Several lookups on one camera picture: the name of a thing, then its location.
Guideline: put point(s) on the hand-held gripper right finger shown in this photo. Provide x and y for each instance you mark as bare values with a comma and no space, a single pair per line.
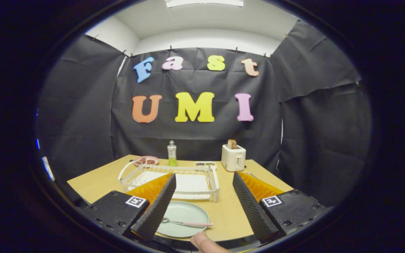
251,211

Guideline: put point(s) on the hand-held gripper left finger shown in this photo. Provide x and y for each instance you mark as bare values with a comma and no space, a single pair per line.
156,212

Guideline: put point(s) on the light green plate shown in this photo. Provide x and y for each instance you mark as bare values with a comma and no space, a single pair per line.
185,212

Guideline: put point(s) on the pink plate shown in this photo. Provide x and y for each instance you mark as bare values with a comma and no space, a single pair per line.
155,159

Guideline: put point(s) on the white two-compartment dish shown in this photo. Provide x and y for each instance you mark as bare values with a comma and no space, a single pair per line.
206,167

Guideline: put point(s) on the cream toaster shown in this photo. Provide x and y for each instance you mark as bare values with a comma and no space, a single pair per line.
233,160

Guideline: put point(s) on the clear bottle green label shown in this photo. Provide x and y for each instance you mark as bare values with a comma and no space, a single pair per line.
172,154

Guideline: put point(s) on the brown bread slice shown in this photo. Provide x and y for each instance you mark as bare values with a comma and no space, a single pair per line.
232,144

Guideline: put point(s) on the black backdrop cloth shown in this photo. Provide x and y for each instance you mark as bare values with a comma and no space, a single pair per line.
195,140

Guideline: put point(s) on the ceiling light panel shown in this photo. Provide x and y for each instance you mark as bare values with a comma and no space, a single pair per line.
204,3

